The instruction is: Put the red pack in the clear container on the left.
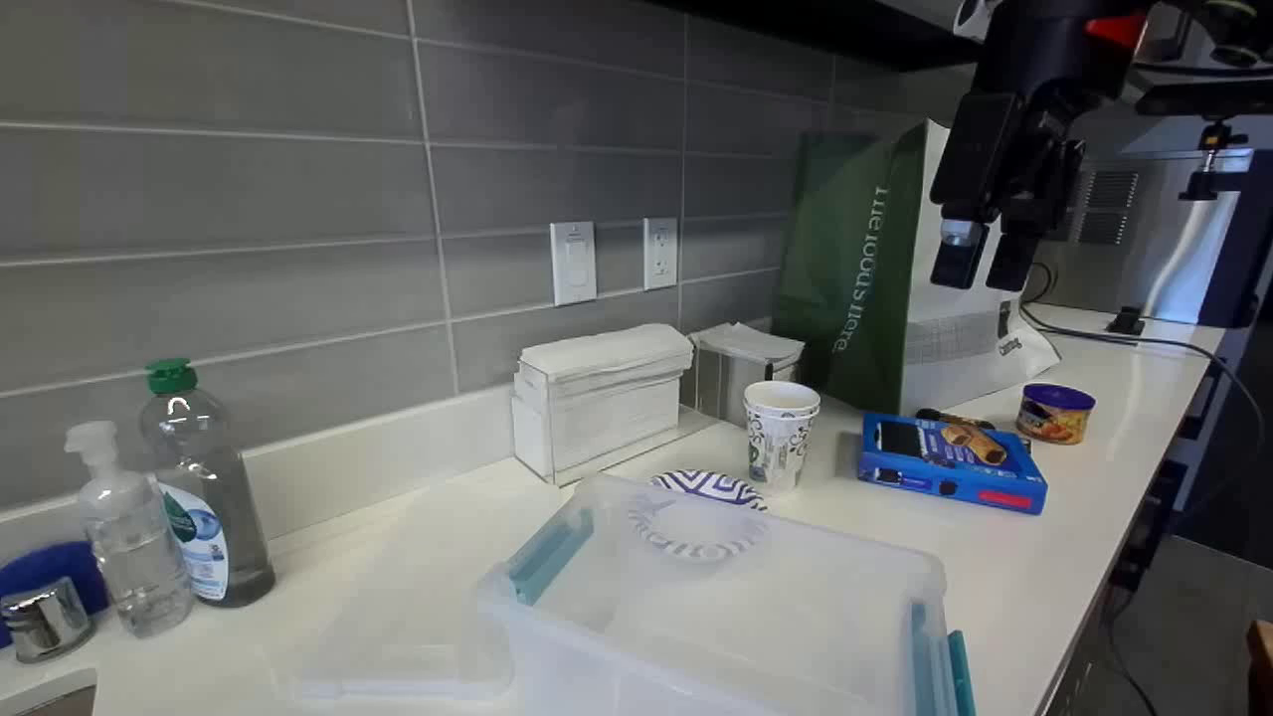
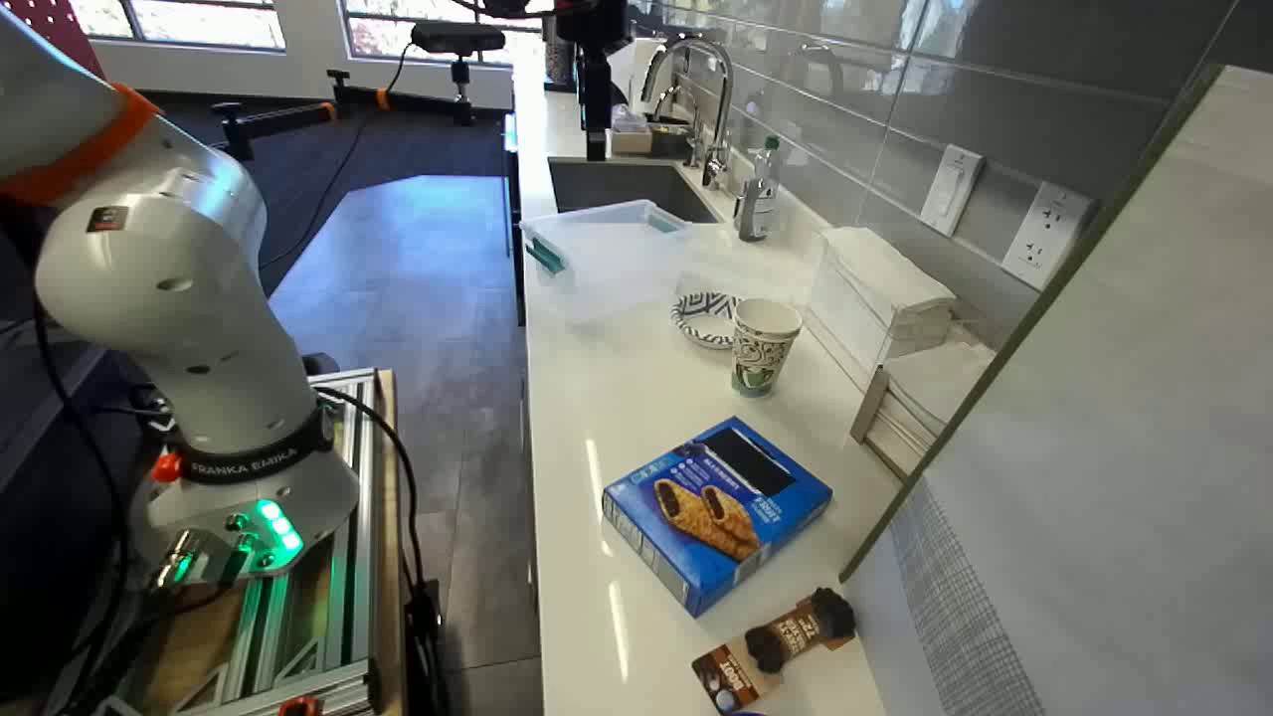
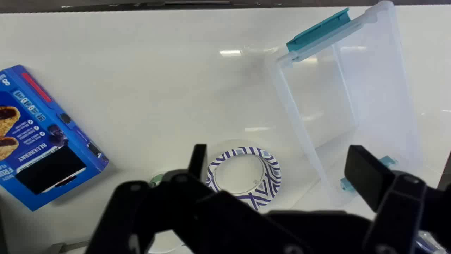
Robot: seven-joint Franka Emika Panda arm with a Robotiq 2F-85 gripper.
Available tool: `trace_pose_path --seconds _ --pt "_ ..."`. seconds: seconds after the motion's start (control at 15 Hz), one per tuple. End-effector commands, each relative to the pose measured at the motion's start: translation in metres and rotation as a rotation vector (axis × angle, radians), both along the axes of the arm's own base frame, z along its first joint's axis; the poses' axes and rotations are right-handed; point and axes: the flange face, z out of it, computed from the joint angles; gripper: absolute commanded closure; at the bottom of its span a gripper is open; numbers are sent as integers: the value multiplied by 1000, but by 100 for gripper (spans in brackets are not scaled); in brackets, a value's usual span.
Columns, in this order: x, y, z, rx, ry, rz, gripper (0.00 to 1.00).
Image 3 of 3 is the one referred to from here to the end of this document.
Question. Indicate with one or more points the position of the clear container with teal latches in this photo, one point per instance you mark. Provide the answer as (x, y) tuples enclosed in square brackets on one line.
[(376, 88)]

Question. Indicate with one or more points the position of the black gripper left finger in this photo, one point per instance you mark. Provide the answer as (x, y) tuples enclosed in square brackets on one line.
[(142, 211)]

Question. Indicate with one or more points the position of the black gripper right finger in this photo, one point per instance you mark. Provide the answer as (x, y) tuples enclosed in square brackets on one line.
[(396, 206)]

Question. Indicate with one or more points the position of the blue cereal bar box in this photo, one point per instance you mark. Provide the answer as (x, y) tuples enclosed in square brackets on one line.
[(43, 121)]

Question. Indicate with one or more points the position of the blue patterned paper bowl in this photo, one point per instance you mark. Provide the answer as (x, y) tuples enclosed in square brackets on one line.
[(269, 180)]

